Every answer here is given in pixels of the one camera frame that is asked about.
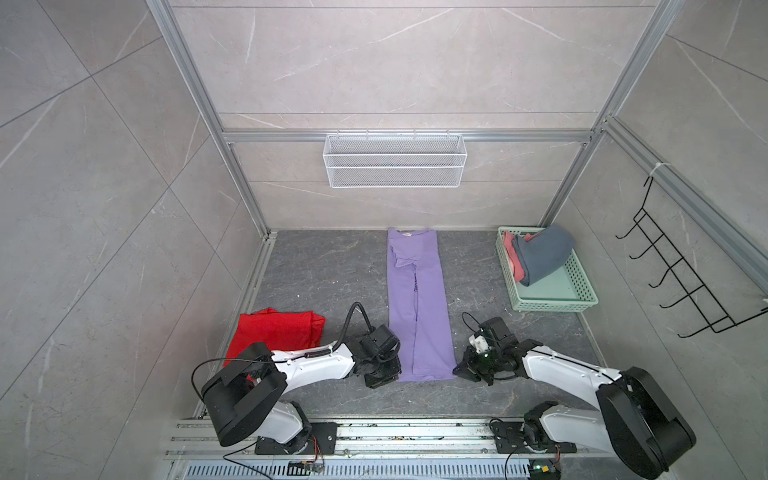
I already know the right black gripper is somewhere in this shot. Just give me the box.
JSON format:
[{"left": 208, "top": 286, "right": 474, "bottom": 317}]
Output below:
[{"left": 451, "top": 344, "right": 504, "bottom": 385}]

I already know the purple t shirt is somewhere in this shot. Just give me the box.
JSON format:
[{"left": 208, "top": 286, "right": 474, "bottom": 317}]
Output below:
[{"left": 387, "top": 229, "right": 456, "bottom": 382}]

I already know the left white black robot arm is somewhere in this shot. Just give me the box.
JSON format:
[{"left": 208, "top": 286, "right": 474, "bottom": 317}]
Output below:
[{"left": 200, "top": 325, "right": 401, "bottom": 454}]

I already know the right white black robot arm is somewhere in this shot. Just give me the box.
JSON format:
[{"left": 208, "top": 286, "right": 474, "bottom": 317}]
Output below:
[{"left": 454, "top": 313, "right": 697, "bottom": 479}]

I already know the pink red t shirt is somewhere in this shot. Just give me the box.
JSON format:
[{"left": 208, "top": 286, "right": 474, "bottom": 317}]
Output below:
[{"left": 502, "top": 232, "right": 534, "bottom": 286}]

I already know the green plastic basket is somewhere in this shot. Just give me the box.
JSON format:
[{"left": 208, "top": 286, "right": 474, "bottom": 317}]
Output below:
[{"left": 495, "top": 226, "right": 599, "bottom": 313}]

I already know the red folded t shirt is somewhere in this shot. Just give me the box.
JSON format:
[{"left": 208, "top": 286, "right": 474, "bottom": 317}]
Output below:
[{"left": 224, "top": 308, "right": 326, "bottom": 366}]

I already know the grey blue t shirt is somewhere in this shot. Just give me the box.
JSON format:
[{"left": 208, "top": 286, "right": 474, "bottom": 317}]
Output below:
[{"left": 512, "top": 225, "right": 575, "bottom": 287}]

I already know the green power connector box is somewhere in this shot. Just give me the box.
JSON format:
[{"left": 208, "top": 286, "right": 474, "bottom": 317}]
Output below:
[{"left": 528, "top": 460, "right": 562, "bottom": 480}]

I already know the small circuit board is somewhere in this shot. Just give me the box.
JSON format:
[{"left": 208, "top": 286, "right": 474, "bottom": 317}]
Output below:
[{"left": 288, "top": 461, "right": 322, "bottom": 475}]

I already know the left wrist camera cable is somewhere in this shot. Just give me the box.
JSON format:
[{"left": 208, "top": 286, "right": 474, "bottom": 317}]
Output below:
[{"left": 332, "top": 301, "right": 376, "bottom": 352}]

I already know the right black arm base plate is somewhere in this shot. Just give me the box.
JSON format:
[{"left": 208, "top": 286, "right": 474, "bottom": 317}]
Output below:
[{"left": 488, "top": 418, "right": 577, "bottom": 454}]

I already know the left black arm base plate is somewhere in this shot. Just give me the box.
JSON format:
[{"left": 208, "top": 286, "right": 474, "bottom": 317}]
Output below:
[{"left": 254, "top": 422, "right": 339, "bottom": 456}]

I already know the white wire mesh basket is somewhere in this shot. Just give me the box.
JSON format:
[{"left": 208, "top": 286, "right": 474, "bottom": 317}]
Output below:
[{"left": 323, "top": 133, "right": 468, "bottom": 189}]

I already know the black wire hook rack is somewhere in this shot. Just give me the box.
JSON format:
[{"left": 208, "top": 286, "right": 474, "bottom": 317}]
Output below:
[{"left": 615, "top": 176, "right": 767, "bottom": 339}]

